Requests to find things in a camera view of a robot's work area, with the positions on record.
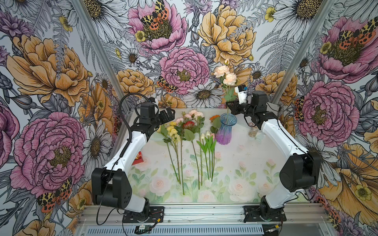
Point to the pale pink flower stem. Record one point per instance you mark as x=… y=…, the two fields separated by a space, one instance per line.
x=227 y=79

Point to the red bandage box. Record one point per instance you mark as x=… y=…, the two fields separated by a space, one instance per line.
x=138 y=159

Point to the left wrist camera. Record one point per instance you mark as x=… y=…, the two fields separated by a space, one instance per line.
x=153 y=100

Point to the red flower stem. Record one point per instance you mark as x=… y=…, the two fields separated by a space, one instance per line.
x=189 y=135

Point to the peach rose flower stem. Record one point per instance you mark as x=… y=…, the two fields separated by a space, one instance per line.
x=198 y=118

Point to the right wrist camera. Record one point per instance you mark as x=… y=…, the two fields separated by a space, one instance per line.
x=242 y=92

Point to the small glass bottle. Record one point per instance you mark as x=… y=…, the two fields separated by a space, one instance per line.
x=253 y=131

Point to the aluminium front rail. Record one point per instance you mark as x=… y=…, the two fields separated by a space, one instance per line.
x=297 y=219

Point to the silver metal case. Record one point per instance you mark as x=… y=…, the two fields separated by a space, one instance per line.
x=273 y=108

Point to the white tulip bunch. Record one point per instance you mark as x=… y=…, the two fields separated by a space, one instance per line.
x=207 y=144

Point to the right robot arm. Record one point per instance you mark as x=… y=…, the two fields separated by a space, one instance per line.
x=301 y=169

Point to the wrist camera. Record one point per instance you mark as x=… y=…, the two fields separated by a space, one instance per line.
x=242 y=92
x=153 y=100

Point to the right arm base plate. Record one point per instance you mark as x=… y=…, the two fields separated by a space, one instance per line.
x=263 y=214

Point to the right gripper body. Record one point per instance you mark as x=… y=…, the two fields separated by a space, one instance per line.
x=244 y=108

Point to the purple blue glass vase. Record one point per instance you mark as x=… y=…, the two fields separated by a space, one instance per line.
x=224 y=133

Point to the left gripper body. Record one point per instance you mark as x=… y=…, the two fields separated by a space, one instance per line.
x=161 y=118

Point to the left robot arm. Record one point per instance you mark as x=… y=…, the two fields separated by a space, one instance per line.
x=110 y=184

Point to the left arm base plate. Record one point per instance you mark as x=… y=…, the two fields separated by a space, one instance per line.
x=143 y=214

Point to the orange gerbera flower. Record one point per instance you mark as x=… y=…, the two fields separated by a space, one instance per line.
x=215 y=124

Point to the pink carnation flower stem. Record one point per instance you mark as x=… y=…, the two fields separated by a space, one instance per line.
x=179 y=127

